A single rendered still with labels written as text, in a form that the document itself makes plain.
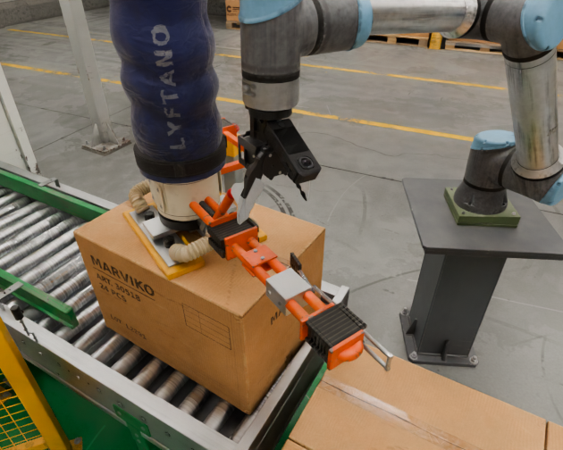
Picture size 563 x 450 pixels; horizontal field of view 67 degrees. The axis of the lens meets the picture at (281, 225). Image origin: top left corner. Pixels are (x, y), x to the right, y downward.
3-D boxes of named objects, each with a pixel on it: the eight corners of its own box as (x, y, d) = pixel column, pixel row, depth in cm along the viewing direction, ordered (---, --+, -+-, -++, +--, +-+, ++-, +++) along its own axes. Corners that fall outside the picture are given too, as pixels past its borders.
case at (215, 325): (105, 326, 143) (71, 230, 120) (188, 262, 171) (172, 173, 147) (249, 416, 117) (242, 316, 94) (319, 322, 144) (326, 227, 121)
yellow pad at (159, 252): (122, 217, 126) (119, 203, 123) (155, 206, 130) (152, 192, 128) (168, 281, 103) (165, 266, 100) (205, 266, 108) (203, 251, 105)
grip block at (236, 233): (206, 243, 99) (204, 222, 96) (243, 229, 104) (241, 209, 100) (224, 262, 94) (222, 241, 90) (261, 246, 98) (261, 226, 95)
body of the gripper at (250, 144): (272, 156, 80) (273, 93, 74) (299, 173, 75) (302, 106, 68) (237, 166, 77) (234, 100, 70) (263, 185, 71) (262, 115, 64)
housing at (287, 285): (264, 295, 85) (264, 279, 82) (291, 282, 88) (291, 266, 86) (284, 317, 80) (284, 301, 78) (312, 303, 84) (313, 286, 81)
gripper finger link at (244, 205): (227, 212, 78) (251, 169, 77) (243, 228, 74) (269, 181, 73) (214, 208, 76) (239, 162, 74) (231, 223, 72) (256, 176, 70)
